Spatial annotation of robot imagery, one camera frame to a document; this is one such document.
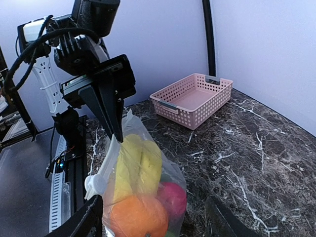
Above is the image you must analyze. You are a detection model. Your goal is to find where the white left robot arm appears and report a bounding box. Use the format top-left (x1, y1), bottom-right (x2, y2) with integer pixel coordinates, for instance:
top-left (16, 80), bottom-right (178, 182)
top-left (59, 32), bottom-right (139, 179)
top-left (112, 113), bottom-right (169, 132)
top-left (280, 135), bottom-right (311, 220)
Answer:
top-left (18, 15), bottom-right (136, 148)

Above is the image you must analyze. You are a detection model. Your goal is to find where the pink fake fruit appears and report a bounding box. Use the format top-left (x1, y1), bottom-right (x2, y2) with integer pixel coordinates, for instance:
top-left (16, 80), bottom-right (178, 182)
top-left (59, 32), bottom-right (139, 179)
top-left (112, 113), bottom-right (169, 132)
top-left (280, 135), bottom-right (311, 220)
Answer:
top-left (157, 182), bottom-right (187, 220)

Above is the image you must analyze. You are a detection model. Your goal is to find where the black frame post right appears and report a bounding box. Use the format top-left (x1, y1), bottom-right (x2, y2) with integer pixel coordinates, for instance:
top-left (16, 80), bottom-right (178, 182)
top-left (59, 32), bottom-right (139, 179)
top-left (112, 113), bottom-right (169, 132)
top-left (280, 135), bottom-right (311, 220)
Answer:
top-left (202, 0), bottom-right (216, 77)

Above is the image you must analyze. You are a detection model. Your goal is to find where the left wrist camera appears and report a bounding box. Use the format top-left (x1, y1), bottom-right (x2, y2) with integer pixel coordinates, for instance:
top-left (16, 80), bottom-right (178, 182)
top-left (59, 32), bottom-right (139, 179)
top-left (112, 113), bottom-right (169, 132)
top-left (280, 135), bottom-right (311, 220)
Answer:
top-left (72, 0), bottom-right (120, 38)

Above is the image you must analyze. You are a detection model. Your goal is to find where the yellow fake banana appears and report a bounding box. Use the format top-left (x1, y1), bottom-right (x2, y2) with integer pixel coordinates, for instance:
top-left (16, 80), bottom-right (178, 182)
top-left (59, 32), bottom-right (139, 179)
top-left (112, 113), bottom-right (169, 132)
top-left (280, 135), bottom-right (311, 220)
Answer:
top-left (113, 134), bottom-right (162, 203)

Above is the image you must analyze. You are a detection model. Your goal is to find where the orange fake fruit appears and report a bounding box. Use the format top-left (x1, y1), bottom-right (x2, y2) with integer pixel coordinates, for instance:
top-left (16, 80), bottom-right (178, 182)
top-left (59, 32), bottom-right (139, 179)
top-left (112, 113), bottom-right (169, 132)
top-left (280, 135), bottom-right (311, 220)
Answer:
top-left (110, 195), bottom-right (168, 237)

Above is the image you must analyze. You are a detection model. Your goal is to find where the pink perforated plastic basket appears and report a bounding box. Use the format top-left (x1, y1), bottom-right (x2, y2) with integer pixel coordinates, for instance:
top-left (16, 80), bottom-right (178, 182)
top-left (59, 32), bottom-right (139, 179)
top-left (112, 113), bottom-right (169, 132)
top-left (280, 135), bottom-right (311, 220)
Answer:
top-left (150, 74), bottom-right (233, 130)

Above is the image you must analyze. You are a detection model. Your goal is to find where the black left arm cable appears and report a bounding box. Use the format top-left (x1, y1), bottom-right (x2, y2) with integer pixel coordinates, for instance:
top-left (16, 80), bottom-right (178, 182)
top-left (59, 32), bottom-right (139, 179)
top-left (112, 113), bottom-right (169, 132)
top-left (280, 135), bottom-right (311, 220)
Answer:
top-left (3, 14), bottom-right (99, 92)

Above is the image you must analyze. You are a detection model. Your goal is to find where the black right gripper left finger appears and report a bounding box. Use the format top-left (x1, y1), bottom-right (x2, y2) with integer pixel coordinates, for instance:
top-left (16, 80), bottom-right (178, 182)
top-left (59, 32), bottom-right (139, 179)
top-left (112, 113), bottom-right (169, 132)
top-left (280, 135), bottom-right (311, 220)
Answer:
top-left (46, 195), bottom-right (103, 237)

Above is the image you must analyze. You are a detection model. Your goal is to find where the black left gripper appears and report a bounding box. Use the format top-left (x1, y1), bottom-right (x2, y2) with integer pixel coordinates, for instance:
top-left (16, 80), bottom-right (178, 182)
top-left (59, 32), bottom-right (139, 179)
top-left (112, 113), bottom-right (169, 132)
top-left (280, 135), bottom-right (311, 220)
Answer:
top-left (54, 34), bottom-right (136, 142)

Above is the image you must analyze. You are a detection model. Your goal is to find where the clear zip top bag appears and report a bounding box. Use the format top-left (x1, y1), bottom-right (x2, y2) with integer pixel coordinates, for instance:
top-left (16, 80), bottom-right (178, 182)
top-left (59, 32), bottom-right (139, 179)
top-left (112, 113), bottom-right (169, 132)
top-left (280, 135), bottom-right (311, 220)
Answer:
top-left (85, 111), bottom-right (187, 237)

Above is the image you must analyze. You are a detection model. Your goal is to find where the black front rail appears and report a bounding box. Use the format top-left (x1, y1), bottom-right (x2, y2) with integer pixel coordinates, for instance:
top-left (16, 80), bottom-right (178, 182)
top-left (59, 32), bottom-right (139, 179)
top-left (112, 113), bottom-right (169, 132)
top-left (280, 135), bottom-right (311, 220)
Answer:
top-left (65, 115), bottom-right (87, 216)

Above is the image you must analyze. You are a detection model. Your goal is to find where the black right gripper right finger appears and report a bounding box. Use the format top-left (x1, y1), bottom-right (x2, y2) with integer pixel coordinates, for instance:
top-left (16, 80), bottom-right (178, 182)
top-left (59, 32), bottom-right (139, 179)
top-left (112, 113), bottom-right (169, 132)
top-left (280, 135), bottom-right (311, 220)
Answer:
top-left (206, 196), bottom-right (259, 237)

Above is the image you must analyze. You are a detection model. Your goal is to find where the white slotted cable duct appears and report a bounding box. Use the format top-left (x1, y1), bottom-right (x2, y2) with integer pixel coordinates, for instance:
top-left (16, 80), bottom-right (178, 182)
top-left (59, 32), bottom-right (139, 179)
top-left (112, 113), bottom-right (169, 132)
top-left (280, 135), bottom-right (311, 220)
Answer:
top-left (49, 136), bottom-right (67, 233)

